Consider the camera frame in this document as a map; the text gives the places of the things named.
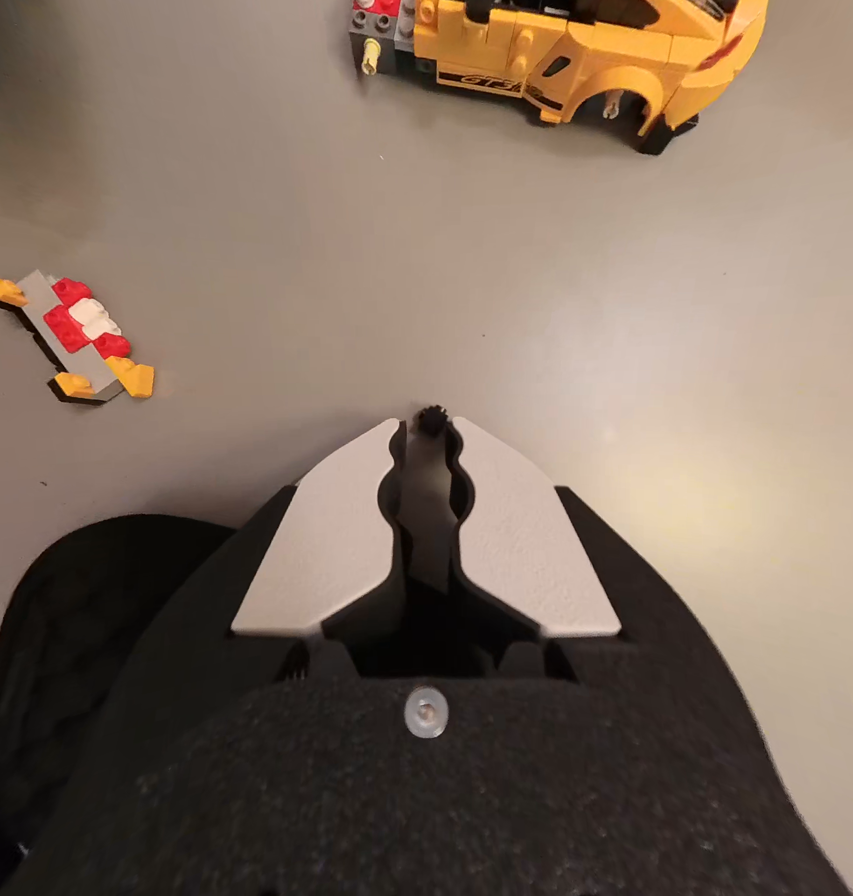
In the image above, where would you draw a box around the yellow lego car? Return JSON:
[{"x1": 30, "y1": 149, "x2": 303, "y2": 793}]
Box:
[{"x1": 348, "y1": 0, "x2": 770, "y2": 156}]

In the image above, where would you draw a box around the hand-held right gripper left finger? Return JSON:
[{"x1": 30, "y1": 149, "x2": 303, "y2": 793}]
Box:
[{"x1": 231, "y1": 418, "x2": 408, "y2": 676}]

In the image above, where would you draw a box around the red white lego assembly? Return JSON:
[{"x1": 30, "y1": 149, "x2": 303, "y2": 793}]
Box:
[{"x1": 0, "y1": 269, "x2": 156, "y2": 405}]

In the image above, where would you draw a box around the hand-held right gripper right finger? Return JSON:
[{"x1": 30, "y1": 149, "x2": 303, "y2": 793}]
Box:
[{"x1": 449, "y1": 416, "x2": 622, "y2": 673}]

